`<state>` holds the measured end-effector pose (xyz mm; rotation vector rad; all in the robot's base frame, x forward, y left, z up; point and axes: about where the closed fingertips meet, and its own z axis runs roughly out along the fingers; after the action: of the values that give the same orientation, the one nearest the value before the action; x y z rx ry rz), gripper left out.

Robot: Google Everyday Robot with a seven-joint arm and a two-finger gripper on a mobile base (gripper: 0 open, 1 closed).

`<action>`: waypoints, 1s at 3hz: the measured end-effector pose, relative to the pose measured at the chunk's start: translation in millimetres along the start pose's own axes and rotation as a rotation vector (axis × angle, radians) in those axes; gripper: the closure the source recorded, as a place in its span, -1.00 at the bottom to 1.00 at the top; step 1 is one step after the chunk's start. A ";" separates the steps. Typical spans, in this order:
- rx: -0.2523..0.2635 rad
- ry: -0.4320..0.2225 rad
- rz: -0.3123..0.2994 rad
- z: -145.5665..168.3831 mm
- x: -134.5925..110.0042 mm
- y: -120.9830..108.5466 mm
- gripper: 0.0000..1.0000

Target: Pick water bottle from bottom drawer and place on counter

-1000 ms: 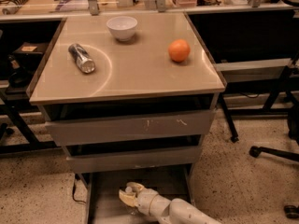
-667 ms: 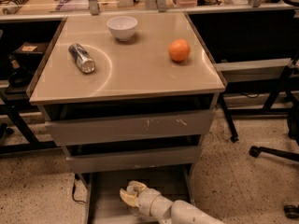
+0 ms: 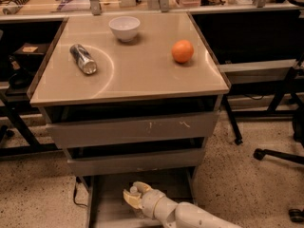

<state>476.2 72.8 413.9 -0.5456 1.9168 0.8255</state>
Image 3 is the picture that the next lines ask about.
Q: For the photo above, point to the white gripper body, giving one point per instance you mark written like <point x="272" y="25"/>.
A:
<point x="148" y="200"/>

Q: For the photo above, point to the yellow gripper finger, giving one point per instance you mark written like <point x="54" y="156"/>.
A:
<point x="133" y="200"/>
<point x="142" y="187"/>

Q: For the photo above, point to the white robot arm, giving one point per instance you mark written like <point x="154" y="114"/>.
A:
<point x="171" y="214"/>

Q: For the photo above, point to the open bottom grey drawer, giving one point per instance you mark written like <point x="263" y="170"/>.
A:
<point x="108" y="208"/>

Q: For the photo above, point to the middle grey drawer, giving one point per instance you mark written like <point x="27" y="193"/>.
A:
<point x="136" y="162"/>

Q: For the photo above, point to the grey drawer cabinet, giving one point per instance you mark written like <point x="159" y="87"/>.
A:
<point x="135" y="79"/>

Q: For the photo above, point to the top grey drawer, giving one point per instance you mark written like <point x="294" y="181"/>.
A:
<point x="133" y="130"/>

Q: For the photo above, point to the silver blue drink can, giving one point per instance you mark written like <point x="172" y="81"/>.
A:
<point x="83" y="59"/>

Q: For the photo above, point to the orange fruit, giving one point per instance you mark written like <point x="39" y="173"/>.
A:
<point x="182" y="51"/>

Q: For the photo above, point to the black office chair base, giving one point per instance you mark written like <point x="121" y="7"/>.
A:
<point x="295" y="215"/>

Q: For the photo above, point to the white ceramic bowl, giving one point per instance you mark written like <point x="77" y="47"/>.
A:
<point x="124" y="28"/>

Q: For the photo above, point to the black desk leg frame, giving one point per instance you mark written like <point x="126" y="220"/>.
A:
<point x="232" y="119"/>

